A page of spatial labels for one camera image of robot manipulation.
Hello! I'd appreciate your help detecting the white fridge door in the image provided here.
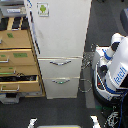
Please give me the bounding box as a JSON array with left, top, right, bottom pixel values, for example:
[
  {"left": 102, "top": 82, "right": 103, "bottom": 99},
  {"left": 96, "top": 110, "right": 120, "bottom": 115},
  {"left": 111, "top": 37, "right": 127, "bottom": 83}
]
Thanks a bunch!
[{"left": 24, "top": 0, "right": 92, "bottom": 58}]

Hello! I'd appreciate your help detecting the upper fridge drawer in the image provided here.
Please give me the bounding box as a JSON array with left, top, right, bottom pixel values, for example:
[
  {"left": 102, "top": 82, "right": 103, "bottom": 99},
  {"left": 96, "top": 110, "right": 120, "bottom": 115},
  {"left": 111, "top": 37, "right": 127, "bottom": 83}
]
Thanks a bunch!
[{"left": 39, "top": 58, "right": 82, "bottom": 79}]

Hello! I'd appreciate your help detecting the fridge drawer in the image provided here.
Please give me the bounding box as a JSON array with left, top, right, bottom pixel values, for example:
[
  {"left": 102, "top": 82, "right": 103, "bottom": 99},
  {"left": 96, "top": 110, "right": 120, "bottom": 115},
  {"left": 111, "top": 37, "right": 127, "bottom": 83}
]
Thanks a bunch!
[
  {"left": 43, "top": 78, "right": 79, "bottom": 99},
  {"left": 39, "top": 58, "right": 82, "bottom": 79}
]

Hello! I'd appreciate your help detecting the lower fridge drawer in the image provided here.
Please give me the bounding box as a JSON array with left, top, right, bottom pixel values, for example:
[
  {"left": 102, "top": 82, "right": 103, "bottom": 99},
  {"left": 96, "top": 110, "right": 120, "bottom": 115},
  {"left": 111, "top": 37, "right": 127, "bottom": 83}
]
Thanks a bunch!
[{"left": 43, "top": 78, "right": 79, "bottom": 99}]

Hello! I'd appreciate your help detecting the white fridge body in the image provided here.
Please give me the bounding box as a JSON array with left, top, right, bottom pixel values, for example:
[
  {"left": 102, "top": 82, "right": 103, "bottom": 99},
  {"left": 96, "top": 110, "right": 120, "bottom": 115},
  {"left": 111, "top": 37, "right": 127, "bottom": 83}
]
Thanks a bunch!
[{"left": 24, "top": 0, "right": 92, "bottom": 99}]

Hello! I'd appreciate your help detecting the wooden drawer cabinet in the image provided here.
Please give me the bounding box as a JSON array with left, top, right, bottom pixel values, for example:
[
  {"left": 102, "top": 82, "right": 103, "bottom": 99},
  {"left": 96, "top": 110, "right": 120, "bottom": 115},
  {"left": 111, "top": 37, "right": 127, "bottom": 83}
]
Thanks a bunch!
[{"left": 0, "top": 17, "right": 45, "bottom": 96}]

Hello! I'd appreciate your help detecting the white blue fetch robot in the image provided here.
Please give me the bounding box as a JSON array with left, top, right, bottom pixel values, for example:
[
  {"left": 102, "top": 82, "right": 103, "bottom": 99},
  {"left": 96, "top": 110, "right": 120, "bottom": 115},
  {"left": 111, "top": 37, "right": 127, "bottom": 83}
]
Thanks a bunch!
[{"left": 92, "top": 33, "right": 128, "bottom": 105}]

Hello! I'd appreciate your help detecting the green android sticker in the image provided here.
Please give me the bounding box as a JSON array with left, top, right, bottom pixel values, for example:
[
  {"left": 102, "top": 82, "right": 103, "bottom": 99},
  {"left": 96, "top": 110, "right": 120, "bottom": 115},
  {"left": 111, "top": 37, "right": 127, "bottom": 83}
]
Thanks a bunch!
[{"left": 37, "top": 3, "right": 49, "bottom": 17}]

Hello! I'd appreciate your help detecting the grey device on cabinet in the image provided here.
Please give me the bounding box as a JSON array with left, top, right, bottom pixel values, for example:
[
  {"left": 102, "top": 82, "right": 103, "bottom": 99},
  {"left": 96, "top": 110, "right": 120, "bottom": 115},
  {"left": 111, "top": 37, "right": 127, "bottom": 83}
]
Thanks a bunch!
[{"left": 0, "top": 5, "right": 26, "bottom": 17}]

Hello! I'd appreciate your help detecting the cable coil on floor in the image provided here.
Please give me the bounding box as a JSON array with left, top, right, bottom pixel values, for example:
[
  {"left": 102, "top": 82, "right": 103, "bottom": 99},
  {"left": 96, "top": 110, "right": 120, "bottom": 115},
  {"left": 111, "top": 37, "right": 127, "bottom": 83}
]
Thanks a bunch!
[{"left": 78, "top": 78, "right": 93, "bottom": 94}]

